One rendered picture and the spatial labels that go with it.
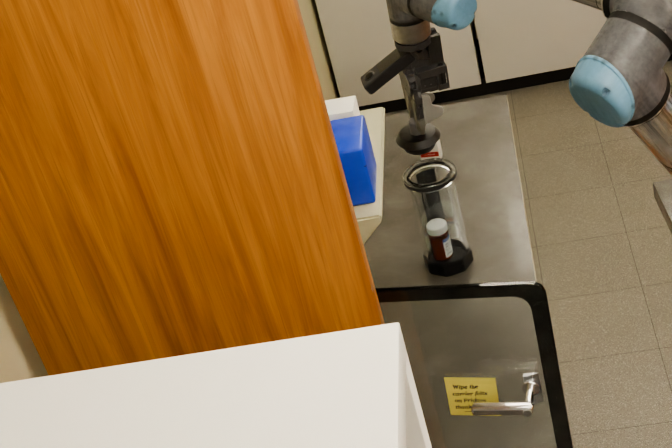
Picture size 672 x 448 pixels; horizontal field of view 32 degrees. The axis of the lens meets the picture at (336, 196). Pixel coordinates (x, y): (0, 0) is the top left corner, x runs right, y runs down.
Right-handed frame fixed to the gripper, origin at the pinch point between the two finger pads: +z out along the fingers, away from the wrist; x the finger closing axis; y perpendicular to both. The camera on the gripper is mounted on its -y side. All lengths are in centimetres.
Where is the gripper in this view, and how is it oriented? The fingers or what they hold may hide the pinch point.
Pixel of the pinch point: (416, 125)
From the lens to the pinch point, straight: 237.8
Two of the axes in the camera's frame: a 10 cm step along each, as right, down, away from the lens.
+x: -2.5, -5.4, 8.0
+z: 1.8, 7.9, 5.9
